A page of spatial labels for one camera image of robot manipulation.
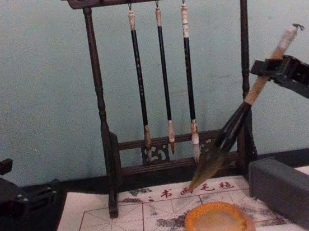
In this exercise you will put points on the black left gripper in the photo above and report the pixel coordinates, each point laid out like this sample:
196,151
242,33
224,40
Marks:
1,199

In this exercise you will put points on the black brush with white tip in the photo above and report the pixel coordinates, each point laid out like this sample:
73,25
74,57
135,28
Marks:
189,74

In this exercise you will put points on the white gridded felt mat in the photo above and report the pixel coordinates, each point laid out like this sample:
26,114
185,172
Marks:
100,226

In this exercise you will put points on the thin black brush, brown tip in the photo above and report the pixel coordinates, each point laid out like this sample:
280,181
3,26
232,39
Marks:
165,77

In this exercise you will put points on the dark wooden brush rack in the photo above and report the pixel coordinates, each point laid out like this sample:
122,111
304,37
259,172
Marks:
99,99

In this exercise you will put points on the grey block with holes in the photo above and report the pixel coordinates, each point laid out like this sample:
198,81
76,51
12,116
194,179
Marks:
288,192

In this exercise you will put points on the black brush with grey tip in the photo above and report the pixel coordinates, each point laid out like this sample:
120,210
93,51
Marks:
139,80

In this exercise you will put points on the orange shallow dish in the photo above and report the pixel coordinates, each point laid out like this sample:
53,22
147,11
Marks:
215,220

